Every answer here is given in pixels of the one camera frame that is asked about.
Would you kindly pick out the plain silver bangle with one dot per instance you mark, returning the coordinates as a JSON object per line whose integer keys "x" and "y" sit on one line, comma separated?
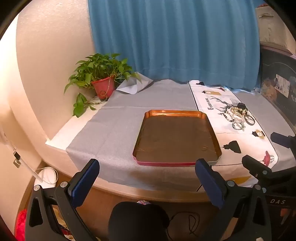
{"x": 249, "y": 123}

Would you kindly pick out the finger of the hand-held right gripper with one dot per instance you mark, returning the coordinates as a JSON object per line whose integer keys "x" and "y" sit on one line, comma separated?
{"x": 255, "y": 165}
{"x": 281, "y": 139}

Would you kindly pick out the white printed table runner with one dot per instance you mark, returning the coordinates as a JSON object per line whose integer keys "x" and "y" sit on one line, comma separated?
{"x": 231, "y": 136}

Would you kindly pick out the beige cushion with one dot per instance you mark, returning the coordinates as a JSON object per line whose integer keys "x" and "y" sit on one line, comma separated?
{"x": 272, "y": 25}

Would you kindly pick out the person's left leg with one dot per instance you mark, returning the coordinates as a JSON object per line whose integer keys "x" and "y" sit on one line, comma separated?
{"x": 138, "y": 220}

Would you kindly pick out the green leafy plant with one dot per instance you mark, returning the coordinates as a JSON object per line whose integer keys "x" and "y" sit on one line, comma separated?
{"x": 99, "y": 64}

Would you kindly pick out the black green wristband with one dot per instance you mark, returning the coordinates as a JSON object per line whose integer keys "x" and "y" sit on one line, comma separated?
{"x": 241, "y": 106}

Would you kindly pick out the grey tablecloth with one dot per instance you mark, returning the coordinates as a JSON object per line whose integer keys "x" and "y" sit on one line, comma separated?
{"x": 129, "y": 115}

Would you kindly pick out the red plant pot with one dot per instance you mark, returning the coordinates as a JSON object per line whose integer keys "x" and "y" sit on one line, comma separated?
{"x": 104, "y": 88}

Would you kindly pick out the dark printed board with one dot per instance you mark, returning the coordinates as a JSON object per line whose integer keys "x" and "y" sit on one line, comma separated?
{"x": 270, "y": 69}

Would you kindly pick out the black wall clip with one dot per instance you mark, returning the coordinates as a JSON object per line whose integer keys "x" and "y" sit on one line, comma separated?
{"x": 16, "y": 156}

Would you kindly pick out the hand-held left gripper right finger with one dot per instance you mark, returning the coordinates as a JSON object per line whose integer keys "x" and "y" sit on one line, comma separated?
{"x": 211, "y": 186}

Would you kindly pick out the blue curtain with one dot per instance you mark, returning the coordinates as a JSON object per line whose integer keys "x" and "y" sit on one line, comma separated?
{"x": 175, "y": 41}

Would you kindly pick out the white round floor device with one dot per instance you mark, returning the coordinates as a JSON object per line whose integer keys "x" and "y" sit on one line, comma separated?
{"x": 47, "y": 176}

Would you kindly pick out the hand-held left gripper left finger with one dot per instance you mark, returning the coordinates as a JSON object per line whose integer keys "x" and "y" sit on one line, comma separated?
{"x": 84, "y": 185}

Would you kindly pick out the orange metal tray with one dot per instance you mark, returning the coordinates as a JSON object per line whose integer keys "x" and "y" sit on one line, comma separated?
{"x": 175, "y": 139}

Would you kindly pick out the red printed cloth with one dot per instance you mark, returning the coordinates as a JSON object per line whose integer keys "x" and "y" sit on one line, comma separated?
{"x": 20, "y": 222}

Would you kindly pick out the white paper note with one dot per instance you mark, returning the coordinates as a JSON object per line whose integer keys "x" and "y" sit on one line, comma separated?
{"x": 282, "y": 85}

